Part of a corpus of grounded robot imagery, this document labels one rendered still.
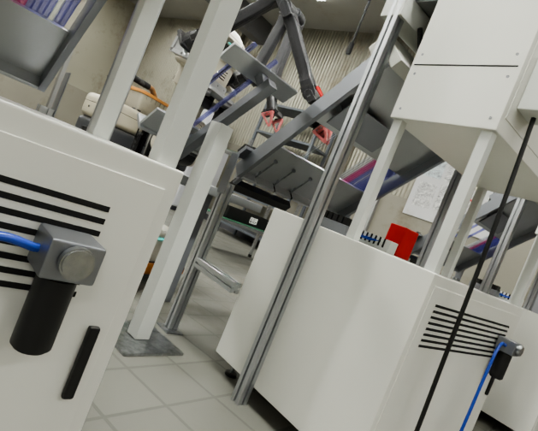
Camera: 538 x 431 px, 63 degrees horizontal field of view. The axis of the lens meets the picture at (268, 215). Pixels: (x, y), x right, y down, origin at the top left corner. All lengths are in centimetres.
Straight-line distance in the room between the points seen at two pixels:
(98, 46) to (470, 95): 894
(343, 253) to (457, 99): 52
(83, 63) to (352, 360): 892
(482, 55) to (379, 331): 77
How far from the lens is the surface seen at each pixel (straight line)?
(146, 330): 167
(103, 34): 988
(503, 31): 137
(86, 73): 975
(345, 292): 130
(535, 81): 132
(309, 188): 202
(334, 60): 677
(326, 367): 132
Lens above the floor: 62
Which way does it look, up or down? 1 degrees down
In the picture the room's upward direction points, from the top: 22 degrees clockwise
